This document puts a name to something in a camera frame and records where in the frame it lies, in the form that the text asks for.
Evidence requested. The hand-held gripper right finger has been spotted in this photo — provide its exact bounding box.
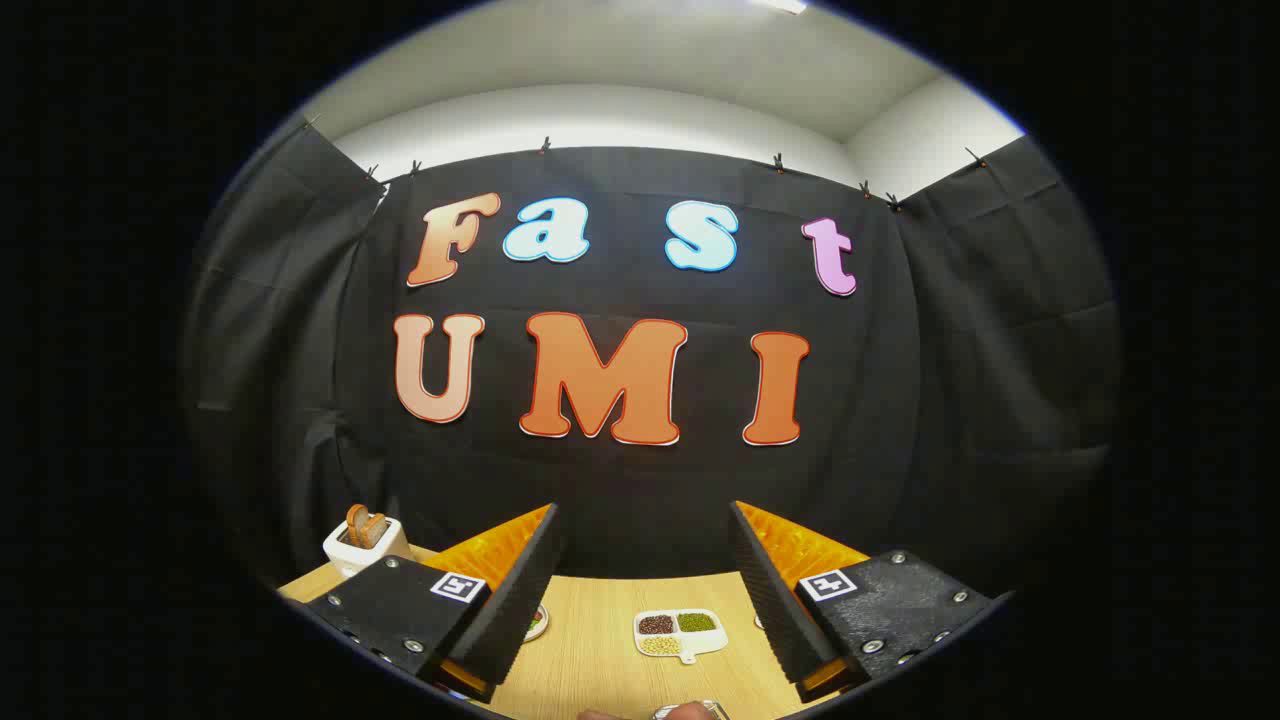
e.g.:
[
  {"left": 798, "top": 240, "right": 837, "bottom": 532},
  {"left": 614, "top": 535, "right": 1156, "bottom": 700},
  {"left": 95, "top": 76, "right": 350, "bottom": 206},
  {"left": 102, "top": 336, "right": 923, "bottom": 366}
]
[{"left": 730, "top": 500, "right": 1001, "bottom": 703}]

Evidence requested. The black backdrop cloth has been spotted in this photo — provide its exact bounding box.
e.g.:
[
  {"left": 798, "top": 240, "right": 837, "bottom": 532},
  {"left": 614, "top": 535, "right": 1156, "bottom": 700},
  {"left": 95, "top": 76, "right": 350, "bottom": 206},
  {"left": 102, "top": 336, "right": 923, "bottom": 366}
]
[{"left": 180, "top": 120, "right": 1121, "bottom": 601}]

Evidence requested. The brown bread slice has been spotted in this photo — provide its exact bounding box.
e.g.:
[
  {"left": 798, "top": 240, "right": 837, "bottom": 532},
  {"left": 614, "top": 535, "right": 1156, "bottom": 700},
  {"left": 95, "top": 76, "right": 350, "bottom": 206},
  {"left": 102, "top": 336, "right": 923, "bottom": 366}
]
[{"left": 346, "top": 504, "right": 389, "bottom": 549}]

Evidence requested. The white divided tray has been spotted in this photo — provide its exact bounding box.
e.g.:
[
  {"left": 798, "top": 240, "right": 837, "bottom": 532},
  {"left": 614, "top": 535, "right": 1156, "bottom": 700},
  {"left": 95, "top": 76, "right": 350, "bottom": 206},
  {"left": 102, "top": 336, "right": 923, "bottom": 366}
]
[{"left": 633, "top": 609, "right": 729, "bottom": 666}]

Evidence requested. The white toaster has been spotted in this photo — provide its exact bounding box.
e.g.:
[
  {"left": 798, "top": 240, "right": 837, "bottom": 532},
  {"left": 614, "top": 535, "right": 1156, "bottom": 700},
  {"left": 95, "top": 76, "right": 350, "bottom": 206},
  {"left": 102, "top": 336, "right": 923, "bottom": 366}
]
[{"left": 322, "top": 515, "right": 413, "bottom": 579}]

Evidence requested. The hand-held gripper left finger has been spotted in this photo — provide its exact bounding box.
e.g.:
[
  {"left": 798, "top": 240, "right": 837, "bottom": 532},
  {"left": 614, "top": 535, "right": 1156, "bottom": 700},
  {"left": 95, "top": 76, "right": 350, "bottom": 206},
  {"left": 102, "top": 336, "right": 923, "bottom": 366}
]
[{"left": 300, "top": 503, "right": 561, "bottom": 704}]

